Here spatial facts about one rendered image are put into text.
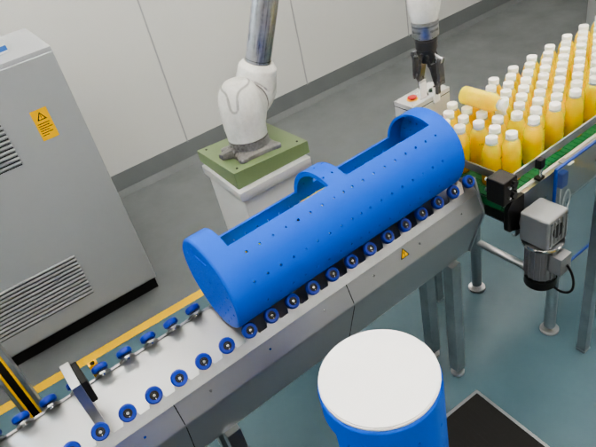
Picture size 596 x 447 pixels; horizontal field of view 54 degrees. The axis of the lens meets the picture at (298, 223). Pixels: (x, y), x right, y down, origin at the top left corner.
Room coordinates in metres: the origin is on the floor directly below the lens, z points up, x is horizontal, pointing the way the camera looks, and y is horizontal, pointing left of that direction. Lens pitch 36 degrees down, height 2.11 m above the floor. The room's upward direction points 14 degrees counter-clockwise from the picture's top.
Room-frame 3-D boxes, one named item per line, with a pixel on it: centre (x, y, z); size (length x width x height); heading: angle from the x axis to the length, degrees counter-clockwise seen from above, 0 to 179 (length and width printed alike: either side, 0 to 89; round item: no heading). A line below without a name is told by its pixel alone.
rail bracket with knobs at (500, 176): (1.53, -0.67, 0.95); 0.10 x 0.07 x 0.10; 29
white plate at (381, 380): (0.85, -0.09, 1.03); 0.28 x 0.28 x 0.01
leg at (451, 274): (1.59, -0.51, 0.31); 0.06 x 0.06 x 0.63; 29
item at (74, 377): (1.05, 0.63, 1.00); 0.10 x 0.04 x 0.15; 29
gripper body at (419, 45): (1.88, -0.57, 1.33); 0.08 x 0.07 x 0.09; 29
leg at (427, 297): (1.71, -0.45, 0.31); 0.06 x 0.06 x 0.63; 29
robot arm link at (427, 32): (1.88, -0.57, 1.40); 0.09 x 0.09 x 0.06
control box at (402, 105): (2.04, -0.58, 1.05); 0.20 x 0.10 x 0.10; 119
